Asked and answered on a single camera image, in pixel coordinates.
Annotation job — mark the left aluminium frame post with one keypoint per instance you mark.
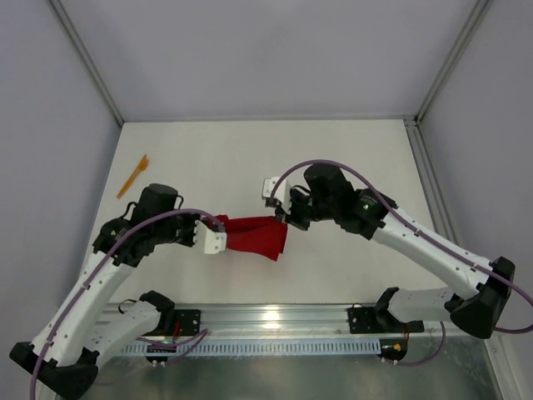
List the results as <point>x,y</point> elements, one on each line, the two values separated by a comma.
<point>66,23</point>

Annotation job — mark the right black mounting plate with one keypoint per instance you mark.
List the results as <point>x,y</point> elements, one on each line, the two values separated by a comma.
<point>365,320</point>

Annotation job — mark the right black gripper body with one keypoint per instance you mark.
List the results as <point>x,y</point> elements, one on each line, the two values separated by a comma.
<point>289,214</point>

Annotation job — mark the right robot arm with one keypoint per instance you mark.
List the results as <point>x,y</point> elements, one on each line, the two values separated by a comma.
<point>476,288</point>

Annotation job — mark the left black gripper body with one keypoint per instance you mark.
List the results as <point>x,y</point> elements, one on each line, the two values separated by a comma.
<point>190,232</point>

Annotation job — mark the red cloth napkin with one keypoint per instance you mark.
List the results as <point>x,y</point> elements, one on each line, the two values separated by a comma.
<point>265,236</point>

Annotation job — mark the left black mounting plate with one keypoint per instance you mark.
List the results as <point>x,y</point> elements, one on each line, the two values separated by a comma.
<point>185,322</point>

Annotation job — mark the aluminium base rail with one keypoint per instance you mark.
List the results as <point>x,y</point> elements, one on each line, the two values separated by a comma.
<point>275,321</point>

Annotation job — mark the black mounting plate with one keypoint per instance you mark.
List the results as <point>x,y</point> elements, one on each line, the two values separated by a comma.
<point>365,320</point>
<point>185,322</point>

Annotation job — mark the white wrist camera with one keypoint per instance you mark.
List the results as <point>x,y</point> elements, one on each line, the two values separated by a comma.
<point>208,241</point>
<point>276,194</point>

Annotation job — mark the right aluminium frame post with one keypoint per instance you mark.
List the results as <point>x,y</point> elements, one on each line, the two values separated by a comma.
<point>463,39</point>

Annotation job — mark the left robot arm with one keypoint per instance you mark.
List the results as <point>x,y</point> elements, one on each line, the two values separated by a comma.
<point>67,354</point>

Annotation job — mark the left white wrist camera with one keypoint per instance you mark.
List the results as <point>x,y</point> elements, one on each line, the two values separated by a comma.
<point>208,241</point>

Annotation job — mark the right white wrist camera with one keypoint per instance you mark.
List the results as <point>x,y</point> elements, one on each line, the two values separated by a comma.
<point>276,194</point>

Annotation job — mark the orange plastic fork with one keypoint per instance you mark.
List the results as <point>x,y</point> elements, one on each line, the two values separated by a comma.
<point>141,167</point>

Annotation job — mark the aluminium frame post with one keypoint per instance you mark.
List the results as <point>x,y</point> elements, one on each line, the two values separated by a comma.
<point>66,23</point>
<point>463,39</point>

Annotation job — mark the white slotted cable duct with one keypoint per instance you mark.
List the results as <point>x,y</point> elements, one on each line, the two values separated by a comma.
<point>261,348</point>

